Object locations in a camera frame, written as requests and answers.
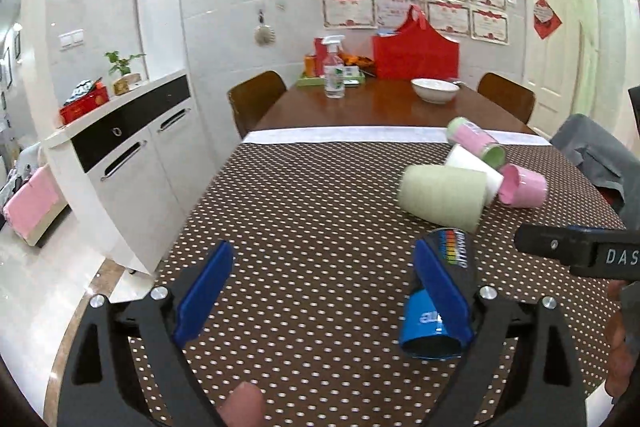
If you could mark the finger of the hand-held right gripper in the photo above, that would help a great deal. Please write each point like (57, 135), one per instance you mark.
(550, 243)

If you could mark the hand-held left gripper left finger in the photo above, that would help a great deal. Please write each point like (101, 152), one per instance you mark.
(205, 292)

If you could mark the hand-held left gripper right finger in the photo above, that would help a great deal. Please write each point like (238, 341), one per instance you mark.
(447, 302)

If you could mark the blue cup with rainbow print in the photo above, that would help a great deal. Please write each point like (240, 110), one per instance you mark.
(425, 324)

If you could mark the light green cup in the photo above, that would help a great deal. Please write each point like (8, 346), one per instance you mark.
(442, 197)

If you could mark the white cup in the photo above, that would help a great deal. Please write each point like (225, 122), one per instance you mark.
(472, 164)

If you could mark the pink cup with green inside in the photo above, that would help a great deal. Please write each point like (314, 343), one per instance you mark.
(475, 138)

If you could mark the person's right hand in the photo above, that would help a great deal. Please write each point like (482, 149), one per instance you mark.
(625, 347)

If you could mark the person's left hand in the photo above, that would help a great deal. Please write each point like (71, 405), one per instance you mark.
(243, 407)

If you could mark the grey jacket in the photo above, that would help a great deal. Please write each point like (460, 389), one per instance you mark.
(595, 157)

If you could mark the brown polka dot tablecloth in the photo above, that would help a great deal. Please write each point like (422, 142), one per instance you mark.
(310, 217)

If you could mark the white and black cabinet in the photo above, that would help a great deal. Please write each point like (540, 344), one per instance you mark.
(125, 167)

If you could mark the brown wooden chair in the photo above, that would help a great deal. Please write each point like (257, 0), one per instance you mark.
(506, 94)
(255, 99)

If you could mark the white bowl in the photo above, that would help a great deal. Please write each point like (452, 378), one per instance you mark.
(434, 91)

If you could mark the white cloth strip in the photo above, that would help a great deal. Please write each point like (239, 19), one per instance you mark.
(350, 135)

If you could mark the pink cloth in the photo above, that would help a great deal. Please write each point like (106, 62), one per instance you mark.
(31, 202)

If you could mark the white door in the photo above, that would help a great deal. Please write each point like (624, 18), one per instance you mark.
(555, 42)

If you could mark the red basket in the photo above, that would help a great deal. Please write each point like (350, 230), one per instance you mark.
(85, 103)

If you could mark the red diamond door decoration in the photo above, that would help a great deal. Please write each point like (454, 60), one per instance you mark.
(546, 17)

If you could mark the red bag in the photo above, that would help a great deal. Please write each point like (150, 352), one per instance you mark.
(415, 54)

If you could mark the green tray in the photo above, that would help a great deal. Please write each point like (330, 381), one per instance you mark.
(312, 82)

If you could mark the small potted plant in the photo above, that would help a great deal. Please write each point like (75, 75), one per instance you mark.
(122, 69)

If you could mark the orange can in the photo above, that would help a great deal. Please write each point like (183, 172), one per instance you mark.
(311, 66)

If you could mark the clear spray bottle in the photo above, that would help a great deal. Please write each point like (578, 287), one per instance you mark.
(334, 74)

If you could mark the hanging round brush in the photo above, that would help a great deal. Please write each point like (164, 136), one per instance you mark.
(263, 34)

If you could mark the red box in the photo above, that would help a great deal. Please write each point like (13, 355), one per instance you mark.
(320, 49)

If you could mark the white light switch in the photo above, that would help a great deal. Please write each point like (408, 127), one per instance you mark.
(70, 39)

